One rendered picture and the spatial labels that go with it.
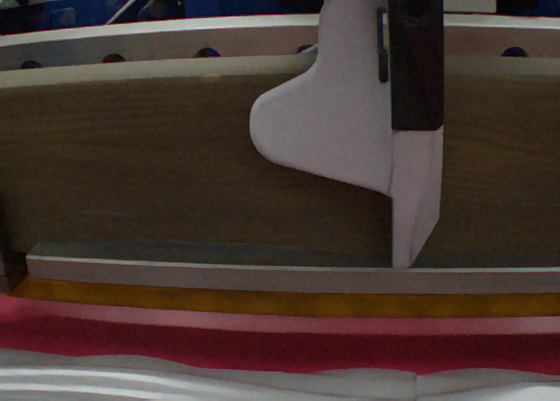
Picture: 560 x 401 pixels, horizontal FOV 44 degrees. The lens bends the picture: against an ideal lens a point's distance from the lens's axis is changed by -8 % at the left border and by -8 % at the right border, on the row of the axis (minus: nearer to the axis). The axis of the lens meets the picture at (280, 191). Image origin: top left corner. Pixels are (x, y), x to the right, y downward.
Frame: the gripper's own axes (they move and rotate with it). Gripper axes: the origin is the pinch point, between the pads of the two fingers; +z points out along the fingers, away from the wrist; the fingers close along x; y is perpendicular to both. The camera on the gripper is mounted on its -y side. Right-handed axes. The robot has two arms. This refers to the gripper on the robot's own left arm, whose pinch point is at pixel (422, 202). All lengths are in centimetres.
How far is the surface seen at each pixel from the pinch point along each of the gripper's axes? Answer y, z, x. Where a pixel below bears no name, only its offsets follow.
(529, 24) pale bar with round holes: -7.9, -3.3, -23.0
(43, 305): 16.3, 5.3, -0.2
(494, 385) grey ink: -2.7, 4.8, 4.7
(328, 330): 3.5, 5.3, 0.3
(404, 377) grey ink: 0.5, 5.1, 3.7
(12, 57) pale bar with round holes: 28.8, -2.2, -22.2
